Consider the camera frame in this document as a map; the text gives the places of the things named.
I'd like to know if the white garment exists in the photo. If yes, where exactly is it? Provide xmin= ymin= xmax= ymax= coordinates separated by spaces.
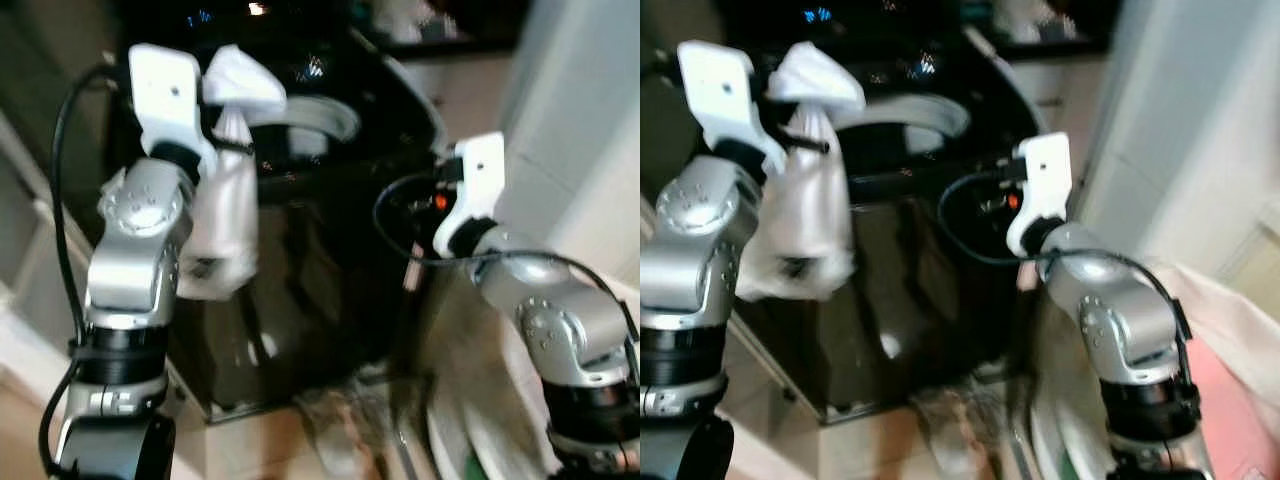
xmin=738 ymin=41 xmax=868 ymax=302
xmin=178 ymin=44 xmax=288 ymax=302

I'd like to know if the black top-load washing machine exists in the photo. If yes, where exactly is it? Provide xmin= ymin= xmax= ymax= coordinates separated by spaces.
xmin=700 ymin=0 xmax=1086 ymax=427
xmin=108 ymin=0 xmax=453 ymax=425

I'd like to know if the grey washer drum rim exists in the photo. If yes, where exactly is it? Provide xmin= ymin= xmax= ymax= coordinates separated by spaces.
xmin=835 ymin=93 xmax=973 ymax=159
xmin=243 ymin=95 xmax=361 ymax=161

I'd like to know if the white cloth on shelf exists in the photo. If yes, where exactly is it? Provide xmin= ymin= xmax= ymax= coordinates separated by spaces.
xmin=372 ymin=0 xmax=463 ymax=45
xmin=992 ymin=0 xmax=1079 ymax=43

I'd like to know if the white laundry basket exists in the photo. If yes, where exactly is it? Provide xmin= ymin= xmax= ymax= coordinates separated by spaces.
xmin=415 ymin=285 xmax=566 ymax=480
xmin=1030 ymin=258 xmax=1280 ymax=480

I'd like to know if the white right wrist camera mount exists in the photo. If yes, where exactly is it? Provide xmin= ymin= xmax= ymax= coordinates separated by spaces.
xmin=433 ymin=132 xmax=507 ymax=258
xmin=1005 ymin=132 xmax=1074 ymax=258

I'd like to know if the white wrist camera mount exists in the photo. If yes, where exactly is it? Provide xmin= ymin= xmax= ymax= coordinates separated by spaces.
xmin=1005 ymin=132 xmax=1074 ymax=258
xmin=129 ymin=44 xmax=218 ymax=173
xmin=677 ymin=40 xmax=788 ymax=177
xmin=433 ymin=132 xmax=507 ymax=258

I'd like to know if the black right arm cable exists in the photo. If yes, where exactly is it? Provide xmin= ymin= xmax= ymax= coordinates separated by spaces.
xmin=372 ymin=168 xmax=641 ymax=346
xmin=937 ymin=168 xmax=1196 ymax=341

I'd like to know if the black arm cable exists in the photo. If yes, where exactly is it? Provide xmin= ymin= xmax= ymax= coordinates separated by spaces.
xmin=937 ymin=168 xmax=1196 ymax=341
xmin=38 ymin=64 xmax=133 ymax=477
xmin=372 ymin=168 xmax=641 ymax=346

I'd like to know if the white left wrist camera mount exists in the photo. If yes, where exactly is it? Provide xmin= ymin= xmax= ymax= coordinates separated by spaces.
xmin=677 ymin=40 xmax=788 ymax=177
xmin=129 ymin=44 xmax=218 ymax=173

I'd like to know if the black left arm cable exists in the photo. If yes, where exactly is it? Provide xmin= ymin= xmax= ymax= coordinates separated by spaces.
xmin=38 ymin=64 xmax=133 ymax=477

